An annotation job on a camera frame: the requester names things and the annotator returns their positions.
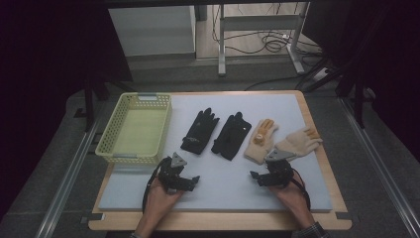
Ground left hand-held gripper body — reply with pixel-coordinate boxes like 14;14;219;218
157;152;192;194

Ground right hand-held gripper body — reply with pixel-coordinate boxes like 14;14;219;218
261;148;297;189

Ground beige glove with round ornament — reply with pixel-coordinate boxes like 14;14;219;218
243;118;280;166

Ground beige glove orange fingertips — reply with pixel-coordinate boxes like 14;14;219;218
274;127;324;161

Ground black glove with white dot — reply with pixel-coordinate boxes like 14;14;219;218
211;111;253;162

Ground black glove with grey mark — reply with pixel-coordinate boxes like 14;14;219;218
179;107;221;156

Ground pale yellow plastic basket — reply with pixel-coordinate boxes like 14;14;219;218
94;92;173;167

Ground person's right hand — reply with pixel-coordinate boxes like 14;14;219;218
268;172;312;217

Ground person's left hand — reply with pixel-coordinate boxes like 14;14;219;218
144;179;184;219

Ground white foam mat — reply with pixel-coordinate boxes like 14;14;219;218
98;93;334;213

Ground white power strip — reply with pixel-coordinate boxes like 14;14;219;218
311;66;330;82

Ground black stand leg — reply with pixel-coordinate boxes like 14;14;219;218
82;78;137;133
336;63;378;130

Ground white cabinet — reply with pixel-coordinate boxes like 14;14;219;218
108;5;198;58

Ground dark curtain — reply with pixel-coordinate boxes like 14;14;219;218
302;0;420;163
0;0;134;221

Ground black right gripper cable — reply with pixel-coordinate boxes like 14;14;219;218
291;168;312;211

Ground aluminium rail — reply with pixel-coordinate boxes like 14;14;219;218
339;98;420;238
34;117;101;238

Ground tangle of black floor cables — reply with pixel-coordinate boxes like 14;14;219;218
211;3;324;92

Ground white metal stand frame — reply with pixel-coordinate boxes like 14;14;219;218
217;2;312;77

